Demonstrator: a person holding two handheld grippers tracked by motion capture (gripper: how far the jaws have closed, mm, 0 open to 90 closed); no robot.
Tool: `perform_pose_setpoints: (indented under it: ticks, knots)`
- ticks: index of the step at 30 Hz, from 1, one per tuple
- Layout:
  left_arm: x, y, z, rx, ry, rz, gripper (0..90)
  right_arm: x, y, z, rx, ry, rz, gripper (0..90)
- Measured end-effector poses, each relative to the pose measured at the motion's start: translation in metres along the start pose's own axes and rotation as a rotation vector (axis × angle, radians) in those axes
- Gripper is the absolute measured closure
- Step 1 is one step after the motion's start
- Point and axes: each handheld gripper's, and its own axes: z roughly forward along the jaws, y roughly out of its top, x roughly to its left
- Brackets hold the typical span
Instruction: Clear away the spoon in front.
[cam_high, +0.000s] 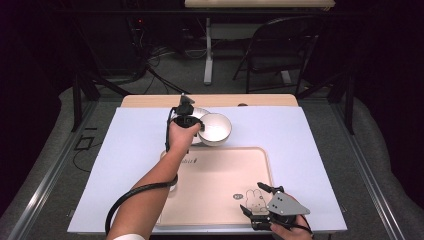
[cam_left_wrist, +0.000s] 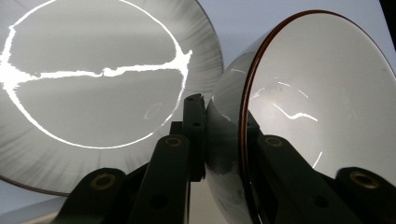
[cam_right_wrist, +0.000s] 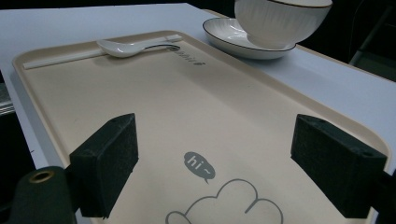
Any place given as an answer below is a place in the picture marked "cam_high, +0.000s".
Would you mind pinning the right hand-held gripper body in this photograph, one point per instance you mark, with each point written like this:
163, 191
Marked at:
285, 206

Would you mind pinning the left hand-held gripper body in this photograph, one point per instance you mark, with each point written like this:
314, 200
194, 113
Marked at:
185, 115

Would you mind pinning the white bowl dark rim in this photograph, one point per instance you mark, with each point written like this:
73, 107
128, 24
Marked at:
215, 128

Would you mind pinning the white plate dark rim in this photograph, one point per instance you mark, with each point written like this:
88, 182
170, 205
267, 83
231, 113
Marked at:
201, 111

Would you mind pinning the pink plastic tray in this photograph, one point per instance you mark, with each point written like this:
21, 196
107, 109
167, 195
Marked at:
216, 186

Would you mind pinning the person's left hand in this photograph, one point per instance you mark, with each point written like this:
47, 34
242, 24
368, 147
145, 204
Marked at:
181, 140

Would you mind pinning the person's right hand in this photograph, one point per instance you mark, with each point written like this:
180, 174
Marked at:
295, 233

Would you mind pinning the wooden table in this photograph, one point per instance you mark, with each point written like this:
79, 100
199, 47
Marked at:
233, 100

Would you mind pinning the white table mat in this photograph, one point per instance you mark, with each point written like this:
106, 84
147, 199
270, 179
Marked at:
266, 140

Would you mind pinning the black computer tower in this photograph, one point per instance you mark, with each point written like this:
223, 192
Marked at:
116, 43

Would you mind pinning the black metal stand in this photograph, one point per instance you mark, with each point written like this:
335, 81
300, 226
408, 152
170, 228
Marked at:
348, 96
78, 96

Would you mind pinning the black folding chair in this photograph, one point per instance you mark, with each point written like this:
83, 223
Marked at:
280, 50

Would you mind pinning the white sleeve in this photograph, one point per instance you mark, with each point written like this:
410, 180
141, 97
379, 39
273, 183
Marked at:
129, 237

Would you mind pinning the light desk white legs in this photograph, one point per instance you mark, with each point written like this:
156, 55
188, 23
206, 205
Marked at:
260, 3

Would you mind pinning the grey metal floor rail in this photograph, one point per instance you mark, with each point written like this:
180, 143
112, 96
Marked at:
50, 173
366, 176

